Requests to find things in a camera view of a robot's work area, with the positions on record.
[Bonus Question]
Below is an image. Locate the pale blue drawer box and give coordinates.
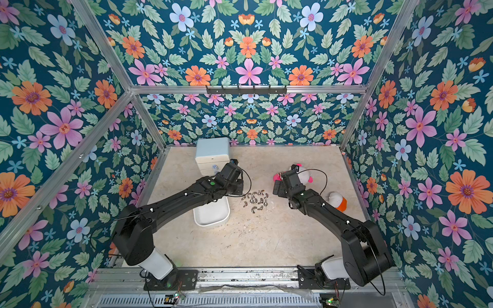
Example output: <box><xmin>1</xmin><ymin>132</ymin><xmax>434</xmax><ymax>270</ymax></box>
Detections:
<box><xmin>195</xmin><ymin>137</ymin><xmax>230</xmax><ymax>176</ymax></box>

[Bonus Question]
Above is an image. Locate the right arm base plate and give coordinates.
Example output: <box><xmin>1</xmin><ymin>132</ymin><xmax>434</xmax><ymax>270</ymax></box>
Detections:
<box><xmin>297</xmin><ymin>255</ymin><xmax>350</xmax><ymax>291</ymax></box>

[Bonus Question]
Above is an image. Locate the pink white striped plush toy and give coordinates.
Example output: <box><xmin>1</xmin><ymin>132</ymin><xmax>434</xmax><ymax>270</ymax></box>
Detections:
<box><xmin>273</xmin><ymin>164</ymin><xmax>313</xmax><ymax>185</ymax></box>

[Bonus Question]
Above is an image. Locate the black hook rail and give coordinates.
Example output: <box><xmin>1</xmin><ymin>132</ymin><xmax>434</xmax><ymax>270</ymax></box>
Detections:
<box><xmin>205</xmin><ymin>85</ymin><xmax>288</xmax><ymax>96</ymax></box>

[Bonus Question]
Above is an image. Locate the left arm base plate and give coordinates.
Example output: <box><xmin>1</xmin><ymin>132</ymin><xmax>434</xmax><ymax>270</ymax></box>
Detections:
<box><xmin>144</xmin><ymin>269</ymin><xmax>198</xmax><ymax>291</ymax></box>

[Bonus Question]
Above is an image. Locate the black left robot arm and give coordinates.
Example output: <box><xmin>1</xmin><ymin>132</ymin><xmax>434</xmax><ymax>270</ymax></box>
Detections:
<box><xmin>112</xmin><ymin>159</ymin><xmax>244</xmax><ymax>280</ymax></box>

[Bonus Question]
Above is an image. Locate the white storage tray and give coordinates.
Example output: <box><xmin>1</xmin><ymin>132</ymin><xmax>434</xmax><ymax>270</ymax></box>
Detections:
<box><xmin>193</xmin><ymin>196</ymin><xmax>231</xmax><ymax>228</ymax></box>

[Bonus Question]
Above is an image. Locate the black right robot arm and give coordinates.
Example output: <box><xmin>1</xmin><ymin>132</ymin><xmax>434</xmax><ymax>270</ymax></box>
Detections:
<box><xmin>273</xmin><ymin>165</ymin><xmax>395</xmax><ymax>286</ymax></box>

